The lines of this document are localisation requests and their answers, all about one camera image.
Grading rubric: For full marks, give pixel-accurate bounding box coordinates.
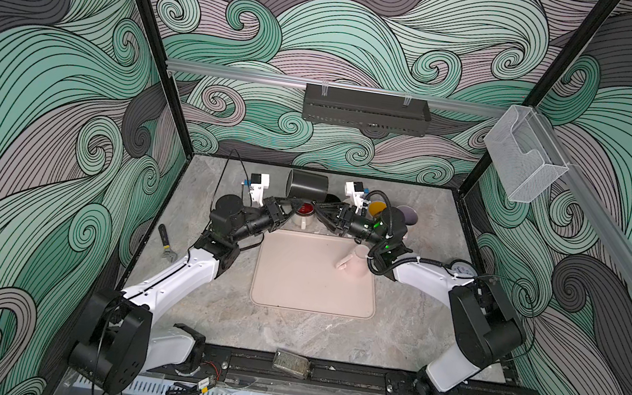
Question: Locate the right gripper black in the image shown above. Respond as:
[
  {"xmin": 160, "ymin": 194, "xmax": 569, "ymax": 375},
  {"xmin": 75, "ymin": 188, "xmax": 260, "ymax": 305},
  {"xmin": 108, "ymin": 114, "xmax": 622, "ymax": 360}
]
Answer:
[{"xmin": 312, "ymin": 200, "xmax": 395, "ymax": 253}]

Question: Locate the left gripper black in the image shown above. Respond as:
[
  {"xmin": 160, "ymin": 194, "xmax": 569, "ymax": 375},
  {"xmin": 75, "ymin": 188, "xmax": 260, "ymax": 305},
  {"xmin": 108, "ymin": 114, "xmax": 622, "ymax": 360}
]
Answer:
[{"xmin": 227, "ymin": 190, "xmax": 302, "ymax": 256}]

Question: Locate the cream upside-down mug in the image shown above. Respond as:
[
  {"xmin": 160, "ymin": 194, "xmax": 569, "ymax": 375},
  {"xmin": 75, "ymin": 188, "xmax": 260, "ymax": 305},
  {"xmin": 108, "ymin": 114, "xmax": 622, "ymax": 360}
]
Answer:
[{"xmin": 293, "ymin": 202, "xmax": 316, "ymax": 231}]

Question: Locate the black mug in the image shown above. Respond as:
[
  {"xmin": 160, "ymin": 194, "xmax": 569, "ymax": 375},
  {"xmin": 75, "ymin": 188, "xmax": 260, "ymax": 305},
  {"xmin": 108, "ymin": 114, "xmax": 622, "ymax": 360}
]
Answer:
[{"xmin": 285, "ymin": 169, "xmax": 330, "ymax": 202}]

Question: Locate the pink iridescent mug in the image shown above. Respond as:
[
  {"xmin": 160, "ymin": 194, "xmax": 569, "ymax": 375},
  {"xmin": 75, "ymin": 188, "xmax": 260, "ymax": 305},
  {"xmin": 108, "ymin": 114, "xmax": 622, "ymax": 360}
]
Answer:
[{"xmin": 397, "ymin": 205, "xmax": 419, "ymax": 227}]

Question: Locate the blue butterfly mug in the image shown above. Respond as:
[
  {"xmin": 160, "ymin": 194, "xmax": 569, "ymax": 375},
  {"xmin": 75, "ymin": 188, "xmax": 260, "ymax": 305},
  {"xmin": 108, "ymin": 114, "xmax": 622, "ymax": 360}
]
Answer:
[{"xmin": 368, "ymin": 201, "xmax": 387, "ymax": 218}]

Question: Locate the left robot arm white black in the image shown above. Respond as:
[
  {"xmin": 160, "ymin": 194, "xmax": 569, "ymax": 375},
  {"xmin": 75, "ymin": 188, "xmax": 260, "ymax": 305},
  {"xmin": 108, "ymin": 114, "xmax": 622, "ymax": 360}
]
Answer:
[{"xmin": 67, "ymin": 194, "xmax": 304, "ymax": 395}]

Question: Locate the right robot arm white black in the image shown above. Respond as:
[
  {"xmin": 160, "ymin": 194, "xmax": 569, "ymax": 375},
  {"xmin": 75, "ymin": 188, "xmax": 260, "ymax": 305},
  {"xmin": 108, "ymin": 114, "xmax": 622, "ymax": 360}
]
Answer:
[{"xmin": 313, "ymin": 202, "xmax": 528, "ymax": 395}]

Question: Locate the pink upside-down mug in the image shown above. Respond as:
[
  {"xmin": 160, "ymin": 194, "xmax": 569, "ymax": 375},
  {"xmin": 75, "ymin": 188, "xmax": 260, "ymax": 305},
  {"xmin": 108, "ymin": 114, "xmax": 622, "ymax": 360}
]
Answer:
[{"xmin": 335, "ymin": 244, "xmax": 370, "ymax": 279}]

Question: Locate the pink tray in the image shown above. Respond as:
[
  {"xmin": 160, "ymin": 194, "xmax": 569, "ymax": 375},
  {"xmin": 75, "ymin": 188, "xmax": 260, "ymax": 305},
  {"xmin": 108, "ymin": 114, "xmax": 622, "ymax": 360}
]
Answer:
[{"xmin": 250, "ymin": 230, "xmax": 376, "ymax": 320}]

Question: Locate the small round clock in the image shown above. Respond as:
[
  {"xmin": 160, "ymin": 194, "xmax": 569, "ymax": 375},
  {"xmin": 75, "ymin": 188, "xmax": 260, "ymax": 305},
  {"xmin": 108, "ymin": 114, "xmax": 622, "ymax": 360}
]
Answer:
[{"xmin": 449, "ymin": 259, "xmax": 479, "ymax": 279}]

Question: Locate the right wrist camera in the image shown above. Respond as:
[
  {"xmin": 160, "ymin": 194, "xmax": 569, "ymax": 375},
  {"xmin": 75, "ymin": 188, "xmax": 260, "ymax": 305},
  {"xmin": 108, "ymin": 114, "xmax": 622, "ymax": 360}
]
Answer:
[{"xmin": 344, "ymin": 181, "xmax": 367, "ymax": 211}]

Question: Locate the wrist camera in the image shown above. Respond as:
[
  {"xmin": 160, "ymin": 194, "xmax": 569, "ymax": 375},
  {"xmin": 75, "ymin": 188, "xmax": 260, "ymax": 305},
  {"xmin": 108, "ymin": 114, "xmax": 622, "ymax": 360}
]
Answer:
[
  {"xmin": 344, "ymin": 181, "xmax": 367, "ymax": 211},
  {"xmin": 242, "ymin": 173, "xmax": 270, "ymax": 207}
]

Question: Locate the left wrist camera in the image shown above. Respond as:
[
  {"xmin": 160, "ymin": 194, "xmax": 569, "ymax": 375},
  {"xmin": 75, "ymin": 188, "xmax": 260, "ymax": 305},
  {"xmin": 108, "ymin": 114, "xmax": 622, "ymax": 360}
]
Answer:
[{"xmin": 242, "ymin": 173, "xmax": 270, "ymax": 207}]

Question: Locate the black wall shelf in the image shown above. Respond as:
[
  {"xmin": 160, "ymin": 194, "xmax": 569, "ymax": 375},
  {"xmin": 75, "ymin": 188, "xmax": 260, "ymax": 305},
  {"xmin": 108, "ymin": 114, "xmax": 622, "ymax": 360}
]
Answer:
[{"xmin": 302, "ymin": 83, "xmax": 432, "ymax": 137}]

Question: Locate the aluminium wall rail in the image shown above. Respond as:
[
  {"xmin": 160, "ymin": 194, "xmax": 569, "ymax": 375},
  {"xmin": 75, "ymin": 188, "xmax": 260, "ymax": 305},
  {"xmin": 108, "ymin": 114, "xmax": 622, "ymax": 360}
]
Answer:
[{"xmin": 165, "ymin": 58, "xmax": 506, "ymax": 118}]

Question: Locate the clear plastic wall bin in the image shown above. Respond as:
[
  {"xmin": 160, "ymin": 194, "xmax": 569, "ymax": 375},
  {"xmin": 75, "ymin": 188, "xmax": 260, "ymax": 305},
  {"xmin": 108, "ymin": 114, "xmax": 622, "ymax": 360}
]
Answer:
[{"xmin": 485, "ymin": 105, "xmax": 569, "ymax": 204}]

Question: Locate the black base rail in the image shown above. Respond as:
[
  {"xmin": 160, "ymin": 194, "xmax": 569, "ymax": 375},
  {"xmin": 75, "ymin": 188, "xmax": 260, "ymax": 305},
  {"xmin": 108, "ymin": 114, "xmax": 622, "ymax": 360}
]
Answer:
[{"xmin": 67, "ymin": 323, "xmax": 544, "ymax": 395}]

